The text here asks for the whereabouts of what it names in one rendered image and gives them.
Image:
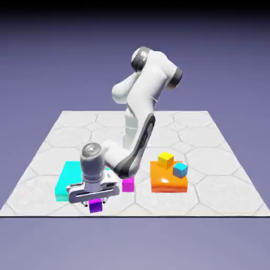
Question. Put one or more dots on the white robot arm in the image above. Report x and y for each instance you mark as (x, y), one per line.
(143, 88)

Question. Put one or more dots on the small yellow cube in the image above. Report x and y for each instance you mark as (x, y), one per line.
(165, 159)

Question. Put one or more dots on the large orange box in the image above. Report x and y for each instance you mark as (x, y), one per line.
(168, 181)

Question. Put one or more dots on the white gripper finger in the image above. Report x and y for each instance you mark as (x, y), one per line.
(86, 203)
(103, 200)

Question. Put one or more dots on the small blue cube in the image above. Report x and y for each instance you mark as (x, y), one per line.
(180, 170)

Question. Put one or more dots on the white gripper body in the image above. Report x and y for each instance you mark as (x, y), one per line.
(92, 194)

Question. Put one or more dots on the large cyan box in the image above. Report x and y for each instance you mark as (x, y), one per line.
(68, 181)

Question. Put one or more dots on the small purple cube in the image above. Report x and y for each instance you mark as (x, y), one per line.
(95, 206)

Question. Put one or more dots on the small magenta cube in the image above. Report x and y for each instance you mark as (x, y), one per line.
(128, 185)

